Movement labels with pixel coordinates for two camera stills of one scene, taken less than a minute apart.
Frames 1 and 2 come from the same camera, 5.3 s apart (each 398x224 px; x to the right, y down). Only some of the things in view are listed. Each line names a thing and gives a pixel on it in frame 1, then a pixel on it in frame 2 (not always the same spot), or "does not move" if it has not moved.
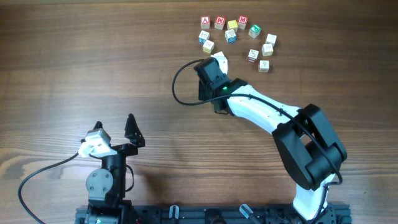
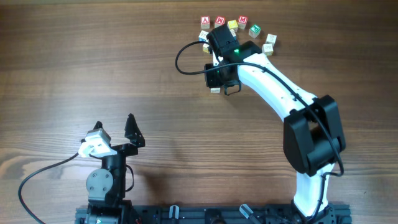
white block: (271, 39) does not move
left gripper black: (130, 134) does not move
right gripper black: (202, 92) -> (211, 81)
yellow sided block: (267, 49) does not move
